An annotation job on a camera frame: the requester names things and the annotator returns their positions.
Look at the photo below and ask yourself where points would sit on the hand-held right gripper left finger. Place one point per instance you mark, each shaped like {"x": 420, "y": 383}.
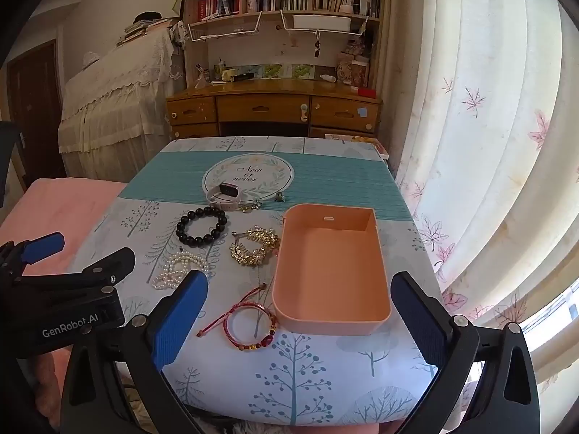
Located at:
{"x": 178, "y": 321}

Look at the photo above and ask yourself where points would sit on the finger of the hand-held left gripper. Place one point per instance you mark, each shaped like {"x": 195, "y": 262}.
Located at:
{"x": 45, "y": 245}
{"x": 113, "y": 262}

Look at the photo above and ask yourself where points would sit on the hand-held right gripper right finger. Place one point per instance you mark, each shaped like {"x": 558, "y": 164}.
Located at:
{"x": 420, "y": 321}

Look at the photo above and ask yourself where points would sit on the pink plastic box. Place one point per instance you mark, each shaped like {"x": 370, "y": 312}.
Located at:
{"x": 332, "y": 275}

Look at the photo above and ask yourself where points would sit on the gold pearl hair claw clip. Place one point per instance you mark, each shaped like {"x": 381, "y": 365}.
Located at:
{"x": 253, "y": 246}

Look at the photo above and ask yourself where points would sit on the small gold earring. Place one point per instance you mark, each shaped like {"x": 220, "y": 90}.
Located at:
{"x": 279, "y": 197}

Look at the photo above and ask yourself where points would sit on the pink blanket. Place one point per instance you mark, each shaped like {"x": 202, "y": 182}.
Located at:
{"x": 54, "y": 203}

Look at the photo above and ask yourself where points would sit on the dark chair back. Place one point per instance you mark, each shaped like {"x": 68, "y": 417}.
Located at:
{"x": 9, "y": 158}

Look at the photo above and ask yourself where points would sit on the gold charm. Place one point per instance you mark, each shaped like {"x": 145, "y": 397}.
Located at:
{"x": 251, "y": 207}

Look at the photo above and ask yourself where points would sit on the brown wooden door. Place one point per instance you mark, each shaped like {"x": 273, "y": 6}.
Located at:
{"x": 36, "y": 99}

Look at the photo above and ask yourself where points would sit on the white lace cover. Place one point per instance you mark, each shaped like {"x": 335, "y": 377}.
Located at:
{"x": 117, "y": 99}

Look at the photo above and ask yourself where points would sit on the tree print tablecloth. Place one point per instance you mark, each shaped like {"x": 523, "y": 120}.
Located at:
{"x": 316, "y": 176}

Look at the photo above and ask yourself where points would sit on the small red box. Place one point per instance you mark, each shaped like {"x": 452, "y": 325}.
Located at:
{"x": 366, "y": 92}

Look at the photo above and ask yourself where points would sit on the stack of books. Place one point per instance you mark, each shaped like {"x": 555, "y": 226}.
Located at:
{"x": 144, "y": 25}

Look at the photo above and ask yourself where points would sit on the floral storage box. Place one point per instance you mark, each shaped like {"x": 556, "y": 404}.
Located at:
{"x": 353, "y": 70}

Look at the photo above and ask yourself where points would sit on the white tube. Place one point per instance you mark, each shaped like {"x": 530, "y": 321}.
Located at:
{"x": 328, "y": 78}

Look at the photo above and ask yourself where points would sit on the wooden bookshelf hutch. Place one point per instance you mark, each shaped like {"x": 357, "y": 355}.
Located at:
{"x": 285, "y": 54}

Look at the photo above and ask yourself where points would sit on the row of red books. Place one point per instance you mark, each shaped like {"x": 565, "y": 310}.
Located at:
{"x": 217, "y": 7}

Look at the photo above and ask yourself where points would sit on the white plastic tray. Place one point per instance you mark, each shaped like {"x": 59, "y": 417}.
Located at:
{"x": 322, "y": 22}

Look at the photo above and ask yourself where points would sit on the row of pale books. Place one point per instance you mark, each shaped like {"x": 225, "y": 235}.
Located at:
{"x": 346, "y": 0}

